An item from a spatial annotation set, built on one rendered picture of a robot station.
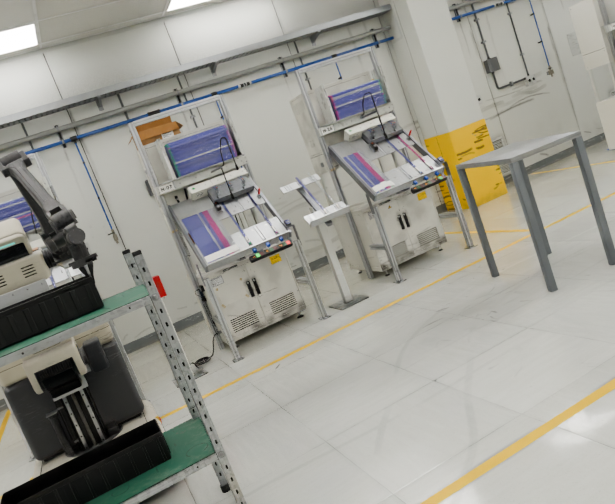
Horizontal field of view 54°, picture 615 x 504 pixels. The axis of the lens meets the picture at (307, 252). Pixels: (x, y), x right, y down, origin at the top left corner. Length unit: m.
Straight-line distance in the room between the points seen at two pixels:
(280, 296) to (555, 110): 5.15
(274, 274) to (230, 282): 0.36
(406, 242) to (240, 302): 1.55
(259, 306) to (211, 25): 3.21
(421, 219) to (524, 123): 3.32
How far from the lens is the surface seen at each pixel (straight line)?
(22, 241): 2.77
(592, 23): 7.59
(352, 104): 5.32
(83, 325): 2.08
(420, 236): 5.35
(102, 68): 6.42
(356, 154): 5.14
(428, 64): 7.01
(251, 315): 4.76
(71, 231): 2.21
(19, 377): 3.15
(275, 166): 6.57
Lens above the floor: 1.19
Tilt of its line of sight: 8 degrees down
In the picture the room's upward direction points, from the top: 21 degrees counter-clockwise
